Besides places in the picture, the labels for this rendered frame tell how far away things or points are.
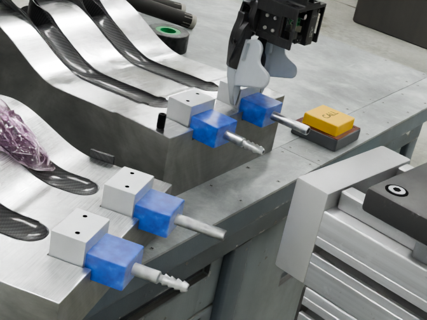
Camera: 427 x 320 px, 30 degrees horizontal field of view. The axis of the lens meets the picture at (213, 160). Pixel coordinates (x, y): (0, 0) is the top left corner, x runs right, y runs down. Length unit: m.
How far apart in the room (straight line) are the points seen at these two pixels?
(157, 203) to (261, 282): 0.53
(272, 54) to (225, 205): 0.22
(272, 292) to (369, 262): 0.77
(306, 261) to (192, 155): 0.34
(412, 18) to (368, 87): 3.56
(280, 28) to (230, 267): 0.38
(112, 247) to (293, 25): 0.38
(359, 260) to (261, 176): 0.46
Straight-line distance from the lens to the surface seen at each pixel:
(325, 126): 1.23
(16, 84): 1.10
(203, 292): 1.17
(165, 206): 0.83
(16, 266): 0.74
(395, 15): 5.13
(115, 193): 0.83
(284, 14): 0.98
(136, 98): 1.05
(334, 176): 0.68
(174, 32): 1.51
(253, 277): 1.30
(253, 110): 1.04
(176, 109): 0.97
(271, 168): 1.12
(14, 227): 0.80
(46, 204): 0.83
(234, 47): 1.00
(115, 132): 0.98
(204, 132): 0.96
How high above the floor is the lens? 1.28
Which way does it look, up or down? 26 degrees down
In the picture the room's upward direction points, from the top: 12 degrees clockwise
